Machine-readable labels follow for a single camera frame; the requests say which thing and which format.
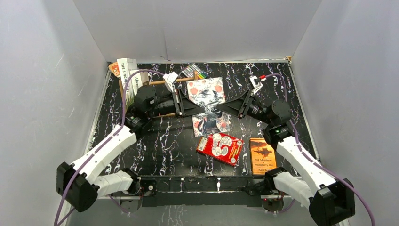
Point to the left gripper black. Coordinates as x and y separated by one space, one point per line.
180 102

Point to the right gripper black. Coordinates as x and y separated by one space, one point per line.
239 107

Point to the floral patterned book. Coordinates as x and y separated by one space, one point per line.
208 94

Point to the wooden book rack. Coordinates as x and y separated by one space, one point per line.
180 79

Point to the red book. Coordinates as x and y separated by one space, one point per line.
222 147

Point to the white palm leaf book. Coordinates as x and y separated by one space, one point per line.
126 65

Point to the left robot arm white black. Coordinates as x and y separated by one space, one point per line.
80 182

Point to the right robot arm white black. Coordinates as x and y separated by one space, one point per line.
328 199

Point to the pack of coloured markers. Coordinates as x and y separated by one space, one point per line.
193 71

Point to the orange Huckleberry Finn book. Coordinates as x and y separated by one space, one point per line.
263 157

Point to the small orange card box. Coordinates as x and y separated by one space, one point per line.
114 68

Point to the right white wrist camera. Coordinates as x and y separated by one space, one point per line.
256 83

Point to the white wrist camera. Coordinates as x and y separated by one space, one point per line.
169 80
256 83

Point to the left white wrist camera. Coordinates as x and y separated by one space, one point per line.
169 80

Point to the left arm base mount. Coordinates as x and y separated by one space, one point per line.
135 196

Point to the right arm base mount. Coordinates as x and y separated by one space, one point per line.
272 200

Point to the aluminium frame rail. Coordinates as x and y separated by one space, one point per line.
211 190

